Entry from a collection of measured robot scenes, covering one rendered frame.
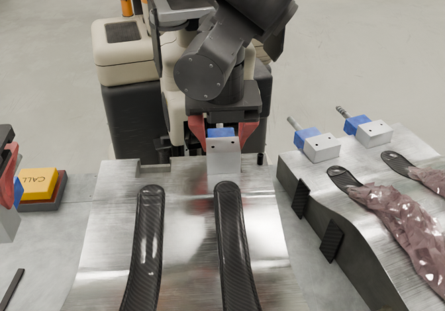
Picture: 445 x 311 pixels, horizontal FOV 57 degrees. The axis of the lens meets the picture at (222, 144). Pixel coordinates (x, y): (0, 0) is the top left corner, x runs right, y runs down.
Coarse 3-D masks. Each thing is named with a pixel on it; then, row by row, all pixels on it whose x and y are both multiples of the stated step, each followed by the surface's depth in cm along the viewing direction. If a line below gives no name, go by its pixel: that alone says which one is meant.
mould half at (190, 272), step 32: (128, 160) 64; (192, 160) 64; (256, 160) 64; (96, 192) 59; (128, 192) 59; (192, 192) 59; (256, 192) 59; (96, 224) 55; (128, 224) 55; (192, 224) 55; (256, 224) 55; (96, 256) 51; (128, 256) 51; (192, 256) 51; (256, 256) 51; (288, 256) 51; (96, 288) 47; (160, 288) 47; (192, 288) 46; (256, 288) 46; (288, 288) 46
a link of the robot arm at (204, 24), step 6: (210, 12) 50; (204, 18) 50; (210, 18) 49; (204, 24) 48; (210, 24) 48; (198, 30) 47; (204, 30) 46; (240, 48) 50; (240, 54) 50; (240, 60) 51
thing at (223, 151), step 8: (208, 128) 66; (216, 128) 66; (224, 128) 66; (232, 128) 66; (208, 136) 64; (216, 136) 64; (224, 136) 64; (232, 136) 64; (208, 144) 61; (216, 144) 61; (224, 144) 61; (232, 144) 61; (208, 152) 59; (216, 152) 59; (224, 152) 59; (232, 152) 59; (240, 152) 60; (208, 160) 60; (216, 160) 60; (224, 160) 60; (232, 160) 60; (240, 160) 61; (208, 168) 61; (216, 168) 61; (224, 168) 61; (232, 168) 61
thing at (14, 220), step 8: (16, 168) 56; (16, 184) 52; (16, 192) 52; (16, 200) 52; (0, 208) 47; (16, 208) 52; (0, 216) 47; (8, 216) 49; (16, 216) 51; (0, 224) 48; (8, 224) 49; (16, 224) 51; (0, 232) 49; (8, 232) 49; (16, 232) 51; (0, 240) 50; (8, 240) 50
